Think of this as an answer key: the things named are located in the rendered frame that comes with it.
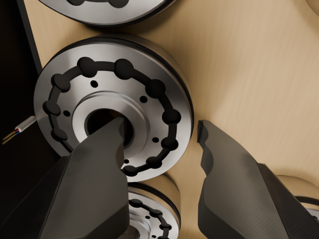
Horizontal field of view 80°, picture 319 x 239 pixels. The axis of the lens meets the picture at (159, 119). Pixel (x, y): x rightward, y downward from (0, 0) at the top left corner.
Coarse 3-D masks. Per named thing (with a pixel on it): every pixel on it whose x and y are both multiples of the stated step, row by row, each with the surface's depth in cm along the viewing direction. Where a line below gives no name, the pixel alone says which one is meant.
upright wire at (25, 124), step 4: (32, 116) 13; (28, 120) 12; (32, 120) 12; (20, 124) 12; (24, 124) 12; (28, 124) 12; (16, 128) 12; (20, 128) 12; (24, 128) 12; (12, 132) 11; (16, 132) 11; (8, 136) 11; (12, 136) 11; (8, 140) 11
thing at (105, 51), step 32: (64, 64) 10; (96, 64) 11; (128, 64) 10; (160, 64) 10; (64, 96) 11; (128, 96) 11; (160, 96) 11; (64, 128) 13; (160, 128) 12; (128, 160) 14; (160, 160) 14
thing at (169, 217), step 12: (132, 192) 15; (144, 192) 16; (132, 204) 16; (144, 204) 16; (156, 204) 16; (168, 204) 16; (144, 216) 17; (156, 216) 17; (168, 216) 16; (156, 228) 17; (168, 228) 18
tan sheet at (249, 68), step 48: (192, 0) 11; (240, 0) 11; (288, 0) 11; (48, 48) 13; (192, 48) 12; (240, 48) 12; (288, 48) 12; (192, 96) 14; (240, 96) 14; (288, 96) 13; (192, 144) 16; (288, 144) 15; (192, 192) 19
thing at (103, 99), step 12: (96, 96) 11; (108, 96) 11; (120, 96) 11; (84, 108) 11; (96, 108) 11; (108, 108) 11; (120, 108) 11; (132, 108) 11; (72, 120) 12; (84, 120) 12; (132, 120) 11; (144, 120) 11; (84, 132) 12; (144, 132) 12; (132, 144) 12; (144, 144) 12; (132, 156) 13
